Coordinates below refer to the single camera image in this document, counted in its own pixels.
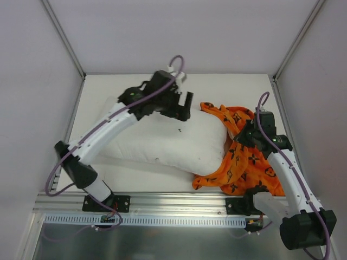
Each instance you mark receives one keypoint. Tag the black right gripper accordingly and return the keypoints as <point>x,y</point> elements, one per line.
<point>242,136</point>

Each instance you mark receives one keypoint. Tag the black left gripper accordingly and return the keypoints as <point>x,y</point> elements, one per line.
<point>175,105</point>

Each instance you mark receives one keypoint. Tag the orange patterned plush pillowcase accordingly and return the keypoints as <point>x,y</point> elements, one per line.
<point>242,168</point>

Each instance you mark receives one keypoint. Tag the white pillow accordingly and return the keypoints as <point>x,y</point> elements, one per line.
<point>195,146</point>

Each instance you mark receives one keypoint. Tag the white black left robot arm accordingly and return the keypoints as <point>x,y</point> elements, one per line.
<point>76,157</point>

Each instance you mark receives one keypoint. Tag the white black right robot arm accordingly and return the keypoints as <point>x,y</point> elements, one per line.
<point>303,223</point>

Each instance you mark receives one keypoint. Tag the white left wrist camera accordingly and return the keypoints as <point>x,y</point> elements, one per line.
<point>179,76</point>

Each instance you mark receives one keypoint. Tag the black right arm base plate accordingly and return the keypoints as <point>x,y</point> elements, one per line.
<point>240,206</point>

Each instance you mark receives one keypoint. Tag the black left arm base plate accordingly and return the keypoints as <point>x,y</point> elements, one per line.
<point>120,203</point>

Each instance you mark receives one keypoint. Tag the aluminium front rail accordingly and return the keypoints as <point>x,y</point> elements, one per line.
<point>143,203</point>

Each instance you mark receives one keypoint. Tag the aluminium right frame post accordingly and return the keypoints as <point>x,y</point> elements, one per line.
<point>299,37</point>

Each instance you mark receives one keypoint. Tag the aluminium frame post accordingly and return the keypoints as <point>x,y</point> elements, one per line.
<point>63,37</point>
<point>299,37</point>

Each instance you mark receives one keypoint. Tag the aluminium left frame post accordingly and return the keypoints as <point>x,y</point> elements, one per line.
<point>63,37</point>

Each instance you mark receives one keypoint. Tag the white slotted cable duct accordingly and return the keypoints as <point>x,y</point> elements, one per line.
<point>219,222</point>

